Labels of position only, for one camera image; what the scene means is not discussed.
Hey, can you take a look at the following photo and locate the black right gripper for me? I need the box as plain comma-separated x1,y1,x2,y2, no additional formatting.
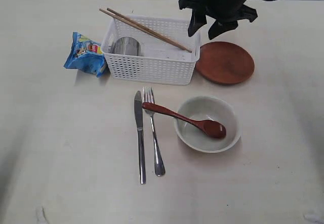
179,0,258,40

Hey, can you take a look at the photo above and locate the wooden chopstick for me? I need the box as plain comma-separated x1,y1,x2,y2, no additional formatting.
106,7,193,53
99,8,189,54

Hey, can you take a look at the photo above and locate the brown wooden plate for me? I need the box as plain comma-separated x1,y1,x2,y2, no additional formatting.
195,41,255,85

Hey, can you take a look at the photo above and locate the white floral ceramic bowl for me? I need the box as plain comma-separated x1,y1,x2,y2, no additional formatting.
175,96,241,153

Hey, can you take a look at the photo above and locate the silver fork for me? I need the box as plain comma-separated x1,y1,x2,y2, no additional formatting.
143,86,166,176

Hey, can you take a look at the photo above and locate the brown wooden spoon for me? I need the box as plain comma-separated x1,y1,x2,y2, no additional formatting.
142,103,227,139

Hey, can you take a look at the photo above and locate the silver table knife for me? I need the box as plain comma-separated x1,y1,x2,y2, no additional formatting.
134,91,146,185

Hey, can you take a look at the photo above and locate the blue chips bag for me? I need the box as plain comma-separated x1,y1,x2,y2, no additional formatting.
64,32,108,77

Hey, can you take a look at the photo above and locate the white perforated plastic basket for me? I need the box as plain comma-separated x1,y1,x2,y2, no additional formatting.
101,15,200,85

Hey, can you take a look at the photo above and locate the clear faceted glass cup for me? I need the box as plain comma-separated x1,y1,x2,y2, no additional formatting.
111,37,141,56

